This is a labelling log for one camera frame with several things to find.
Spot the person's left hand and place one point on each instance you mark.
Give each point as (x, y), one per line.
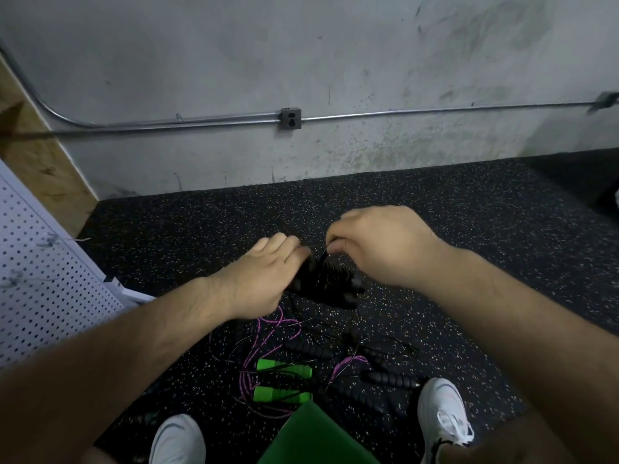
(256, 280)

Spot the person's right hand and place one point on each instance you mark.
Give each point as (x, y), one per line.
(387, 244)

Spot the white pegboard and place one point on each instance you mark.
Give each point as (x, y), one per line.
(48, 275)

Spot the person's right forearm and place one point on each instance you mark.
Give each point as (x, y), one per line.
(532, 343)

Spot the person's left forearm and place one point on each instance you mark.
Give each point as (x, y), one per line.
(87, 372)

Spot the white pegboard stand foot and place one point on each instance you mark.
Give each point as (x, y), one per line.
(131, 291)

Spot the grey electrical junction box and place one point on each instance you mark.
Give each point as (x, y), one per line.
(290, 119)

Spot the metal conduit pipe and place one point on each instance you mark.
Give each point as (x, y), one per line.
(193, 121)

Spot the white left shoe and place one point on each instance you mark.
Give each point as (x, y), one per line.
(178, 441)

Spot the white shoe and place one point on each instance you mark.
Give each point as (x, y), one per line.
(445, 415)
(178, 441)

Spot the white right shoe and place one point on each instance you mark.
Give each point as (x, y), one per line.
(445, 415)

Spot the small white object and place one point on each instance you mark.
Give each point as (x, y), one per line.
(616, 198)

